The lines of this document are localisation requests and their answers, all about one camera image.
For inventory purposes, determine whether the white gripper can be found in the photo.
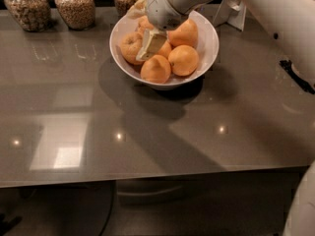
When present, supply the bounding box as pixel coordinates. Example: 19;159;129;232
126;0;188;61

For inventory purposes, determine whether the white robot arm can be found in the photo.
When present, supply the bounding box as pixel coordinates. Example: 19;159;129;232
127;0;315;92

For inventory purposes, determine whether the back left orange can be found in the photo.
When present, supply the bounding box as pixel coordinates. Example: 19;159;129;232
137;16;154;34

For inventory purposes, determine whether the small centre orange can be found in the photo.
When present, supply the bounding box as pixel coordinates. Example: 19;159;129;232
157;41;172;58

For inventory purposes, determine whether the back right orange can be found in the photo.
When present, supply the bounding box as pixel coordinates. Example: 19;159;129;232
167;19;198;47

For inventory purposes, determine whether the front centre orange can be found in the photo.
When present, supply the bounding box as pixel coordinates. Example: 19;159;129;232
140;55;171;84

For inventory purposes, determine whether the front right orange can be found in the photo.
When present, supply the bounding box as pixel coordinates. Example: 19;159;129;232
168;45;199;77

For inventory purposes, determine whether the white ceramic bowl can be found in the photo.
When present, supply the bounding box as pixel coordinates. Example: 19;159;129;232
109;11;220;90

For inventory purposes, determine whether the far left glass jar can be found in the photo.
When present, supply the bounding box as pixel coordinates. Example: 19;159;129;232
4;0;51;32

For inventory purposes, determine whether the white stand frame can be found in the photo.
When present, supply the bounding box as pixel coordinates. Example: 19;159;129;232
213;0;247;31

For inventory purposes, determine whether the black cable under table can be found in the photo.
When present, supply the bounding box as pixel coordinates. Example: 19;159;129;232
97;180;118;236

